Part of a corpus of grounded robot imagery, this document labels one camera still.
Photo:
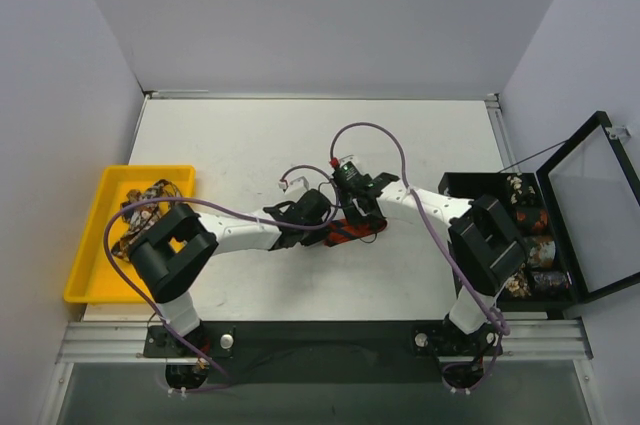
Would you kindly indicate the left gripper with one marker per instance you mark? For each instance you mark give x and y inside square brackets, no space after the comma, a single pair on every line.
[320,227]

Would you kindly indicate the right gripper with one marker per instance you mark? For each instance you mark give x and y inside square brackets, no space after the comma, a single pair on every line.
[357,210]

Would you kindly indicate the orange navy striped tie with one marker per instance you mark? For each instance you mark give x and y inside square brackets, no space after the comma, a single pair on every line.
[342,231]

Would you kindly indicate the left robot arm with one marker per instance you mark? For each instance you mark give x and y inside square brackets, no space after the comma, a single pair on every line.
[170,255]

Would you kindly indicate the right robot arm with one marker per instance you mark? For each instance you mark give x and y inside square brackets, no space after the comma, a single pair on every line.
[477,237]

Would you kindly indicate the brown floral tie in tray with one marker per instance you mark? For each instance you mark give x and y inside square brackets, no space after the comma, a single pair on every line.
[140,219]

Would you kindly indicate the brown floral rolled tie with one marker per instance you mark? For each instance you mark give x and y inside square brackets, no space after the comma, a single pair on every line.
[517,286]

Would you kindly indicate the blue orange rolled tie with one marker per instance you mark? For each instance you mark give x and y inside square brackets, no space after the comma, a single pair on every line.
[541,252]

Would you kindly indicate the black tie storage box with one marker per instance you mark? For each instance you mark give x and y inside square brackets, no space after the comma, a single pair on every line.
[473,185]

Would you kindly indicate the dark rolled tie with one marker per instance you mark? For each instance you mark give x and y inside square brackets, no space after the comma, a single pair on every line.
[550,281]

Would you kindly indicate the yellow plastic tray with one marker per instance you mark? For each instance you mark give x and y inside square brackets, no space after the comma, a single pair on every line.
[92,279]

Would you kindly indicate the black framed glass box lid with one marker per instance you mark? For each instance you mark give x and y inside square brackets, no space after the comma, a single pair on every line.
[591,190]

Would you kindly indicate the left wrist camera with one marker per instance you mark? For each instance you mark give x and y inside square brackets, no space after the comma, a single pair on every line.
[294,189]

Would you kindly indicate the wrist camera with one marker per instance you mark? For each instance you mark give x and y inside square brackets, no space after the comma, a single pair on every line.
[294,189]
[346,174]

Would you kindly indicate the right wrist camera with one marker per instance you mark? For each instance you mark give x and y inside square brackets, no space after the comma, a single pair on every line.
[346,174]

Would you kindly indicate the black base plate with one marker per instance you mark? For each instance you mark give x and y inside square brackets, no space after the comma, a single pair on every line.
[324,352]

